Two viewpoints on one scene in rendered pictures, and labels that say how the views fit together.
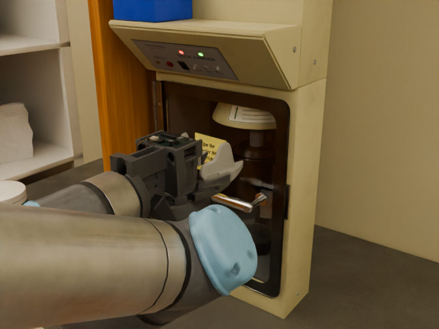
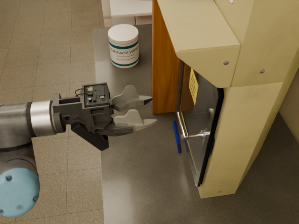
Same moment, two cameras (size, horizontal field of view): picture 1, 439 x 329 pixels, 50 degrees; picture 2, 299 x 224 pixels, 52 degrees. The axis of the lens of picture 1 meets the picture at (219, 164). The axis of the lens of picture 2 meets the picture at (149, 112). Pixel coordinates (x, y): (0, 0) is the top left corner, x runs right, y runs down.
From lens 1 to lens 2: 0.53 m
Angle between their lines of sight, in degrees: 44
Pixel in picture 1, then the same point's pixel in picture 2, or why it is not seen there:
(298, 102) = (230, 96)
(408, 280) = not seen: outside the picture
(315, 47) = (264, 60)
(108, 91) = (156, 12)
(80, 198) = (16, 116)
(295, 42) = (228, 58)
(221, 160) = (129, 118)
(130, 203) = (44, 126)
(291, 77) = (218, 80)
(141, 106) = not seen: hidden behind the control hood
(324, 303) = (234, 207)
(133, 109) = not seen: hidden behind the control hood
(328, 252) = (283, 177)
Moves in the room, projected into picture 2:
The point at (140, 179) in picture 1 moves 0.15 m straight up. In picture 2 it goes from (58, 115) to (38, 54)
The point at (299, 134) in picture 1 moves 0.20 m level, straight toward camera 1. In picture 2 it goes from (229, 115) to (154, 160)
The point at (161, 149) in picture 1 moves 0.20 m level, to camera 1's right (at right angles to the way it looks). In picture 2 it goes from (78, 103) to (149, 164)
